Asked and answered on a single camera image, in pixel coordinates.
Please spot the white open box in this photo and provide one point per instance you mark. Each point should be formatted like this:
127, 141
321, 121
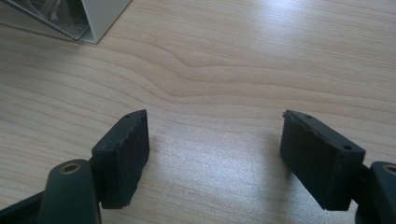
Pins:
93, 18

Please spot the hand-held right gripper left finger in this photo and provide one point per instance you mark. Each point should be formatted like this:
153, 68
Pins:
120, 161

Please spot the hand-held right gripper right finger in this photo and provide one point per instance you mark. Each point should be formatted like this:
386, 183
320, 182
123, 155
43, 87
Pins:
320, 165

